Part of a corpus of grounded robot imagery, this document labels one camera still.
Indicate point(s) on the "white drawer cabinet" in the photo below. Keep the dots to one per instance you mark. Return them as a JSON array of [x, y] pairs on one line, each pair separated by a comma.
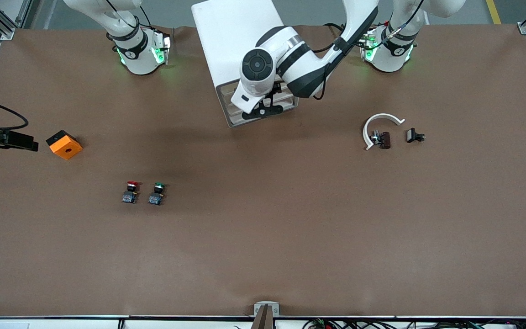
[[226, 36]]

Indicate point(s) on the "brown table cover sheet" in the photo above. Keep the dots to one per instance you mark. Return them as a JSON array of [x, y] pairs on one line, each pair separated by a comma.
[[263, 228]]

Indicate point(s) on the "brown cap small switch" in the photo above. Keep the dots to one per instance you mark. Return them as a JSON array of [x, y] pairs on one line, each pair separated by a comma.
[[384, 139]]

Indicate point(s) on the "grey metal mount bracket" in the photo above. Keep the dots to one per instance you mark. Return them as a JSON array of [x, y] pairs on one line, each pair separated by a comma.
[[257, 308]]

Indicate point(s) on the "green push button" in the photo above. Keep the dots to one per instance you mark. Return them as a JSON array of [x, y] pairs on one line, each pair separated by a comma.
[[155, 198]]

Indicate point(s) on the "orange button enclosure box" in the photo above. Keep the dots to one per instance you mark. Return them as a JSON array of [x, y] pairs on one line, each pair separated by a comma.
[[65, 147]]

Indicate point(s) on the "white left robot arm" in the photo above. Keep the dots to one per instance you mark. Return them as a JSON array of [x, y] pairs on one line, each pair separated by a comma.
[[299, 59]]

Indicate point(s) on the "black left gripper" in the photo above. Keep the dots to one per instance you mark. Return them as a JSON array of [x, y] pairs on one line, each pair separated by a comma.
[[276, 88]]

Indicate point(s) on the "black cap small switch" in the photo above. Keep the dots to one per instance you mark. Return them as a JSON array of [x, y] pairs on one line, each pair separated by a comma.
[[412, 135]]

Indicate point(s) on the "white table edge rail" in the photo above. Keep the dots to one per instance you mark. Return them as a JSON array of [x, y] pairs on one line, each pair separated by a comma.
[[62, 324]]

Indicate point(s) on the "white curved pipe clamp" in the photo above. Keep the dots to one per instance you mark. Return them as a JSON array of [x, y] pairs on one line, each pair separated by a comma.
[[367, 130]]

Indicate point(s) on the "yellow floor tape strip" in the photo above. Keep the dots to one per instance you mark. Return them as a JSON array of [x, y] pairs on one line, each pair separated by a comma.
[[492, 11]]

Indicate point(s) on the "red push button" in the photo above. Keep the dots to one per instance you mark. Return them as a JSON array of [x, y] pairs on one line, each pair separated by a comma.
[[129, 196]]

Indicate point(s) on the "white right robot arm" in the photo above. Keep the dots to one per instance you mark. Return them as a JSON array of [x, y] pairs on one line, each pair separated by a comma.
[[137, 55]]

